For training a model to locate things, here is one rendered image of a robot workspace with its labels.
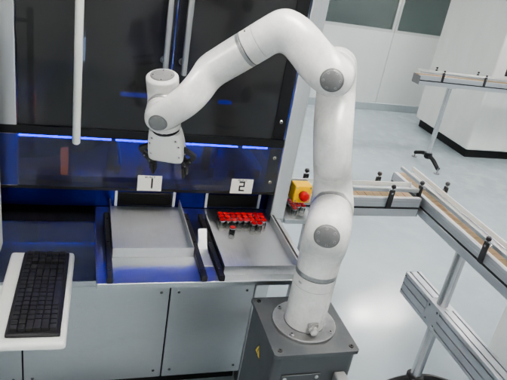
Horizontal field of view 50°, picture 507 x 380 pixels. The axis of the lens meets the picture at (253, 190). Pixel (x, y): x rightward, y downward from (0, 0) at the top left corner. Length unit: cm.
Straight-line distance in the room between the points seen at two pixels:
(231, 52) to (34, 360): 154
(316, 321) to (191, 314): 84
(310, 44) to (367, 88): 618
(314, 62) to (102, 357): 159
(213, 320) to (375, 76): 553
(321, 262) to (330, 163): 27
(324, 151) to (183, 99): 37
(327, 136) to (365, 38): 593
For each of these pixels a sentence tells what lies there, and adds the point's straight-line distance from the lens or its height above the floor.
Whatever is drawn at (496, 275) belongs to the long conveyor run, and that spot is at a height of 89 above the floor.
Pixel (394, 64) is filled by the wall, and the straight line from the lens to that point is 754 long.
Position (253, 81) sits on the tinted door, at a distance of 190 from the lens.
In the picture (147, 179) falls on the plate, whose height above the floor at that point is 103.
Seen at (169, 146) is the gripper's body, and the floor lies 131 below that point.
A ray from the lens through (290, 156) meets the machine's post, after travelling 204.
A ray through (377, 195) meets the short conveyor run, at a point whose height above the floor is 93.
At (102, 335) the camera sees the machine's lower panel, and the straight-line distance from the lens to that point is 233.
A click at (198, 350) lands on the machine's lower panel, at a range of 246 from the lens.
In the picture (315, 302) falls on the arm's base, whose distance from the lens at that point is 156.
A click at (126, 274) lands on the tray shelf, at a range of 172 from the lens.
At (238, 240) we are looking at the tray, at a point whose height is 88.
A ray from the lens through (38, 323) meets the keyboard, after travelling 163.
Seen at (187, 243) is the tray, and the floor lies 88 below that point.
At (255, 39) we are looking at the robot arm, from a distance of 133.
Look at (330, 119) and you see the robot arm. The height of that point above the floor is 149.
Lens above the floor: 187
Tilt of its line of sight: 25 degrees down
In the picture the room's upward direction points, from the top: 10 degrees clockwise
